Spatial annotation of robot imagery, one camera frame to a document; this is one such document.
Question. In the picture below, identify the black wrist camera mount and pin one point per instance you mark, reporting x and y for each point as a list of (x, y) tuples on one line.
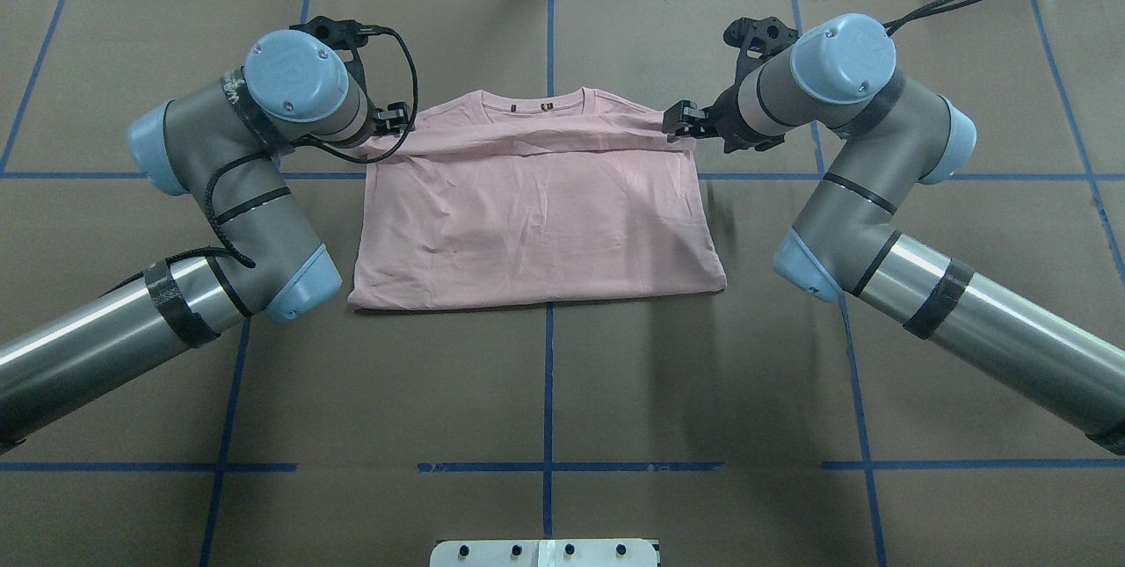
[(757, 40), (347, 35)]

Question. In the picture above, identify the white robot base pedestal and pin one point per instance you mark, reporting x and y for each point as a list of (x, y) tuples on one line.
[(547, 552)]

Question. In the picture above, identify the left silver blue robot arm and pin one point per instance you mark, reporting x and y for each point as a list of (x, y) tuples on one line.
[(153, 243)]

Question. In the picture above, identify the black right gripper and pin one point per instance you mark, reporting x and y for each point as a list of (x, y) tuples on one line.
[(722, 116)]

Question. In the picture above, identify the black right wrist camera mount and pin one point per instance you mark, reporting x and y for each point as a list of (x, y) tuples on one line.
[(757, 40)]

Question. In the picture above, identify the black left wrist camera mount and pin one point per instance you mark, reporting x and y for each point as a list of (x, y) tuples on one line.
[(347, 35)]

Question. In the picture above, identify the pink Snoopy t-shirt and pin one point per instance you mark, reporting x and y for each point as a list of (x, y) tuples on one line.
[(497, 202)]

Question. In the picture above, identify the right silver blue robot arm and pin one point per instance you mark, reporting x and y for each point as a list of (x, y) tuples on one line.
[(897, 135)]

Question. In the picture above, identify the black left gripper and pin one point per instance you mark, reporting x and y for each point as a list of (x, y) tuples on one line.
[(380, 122)]

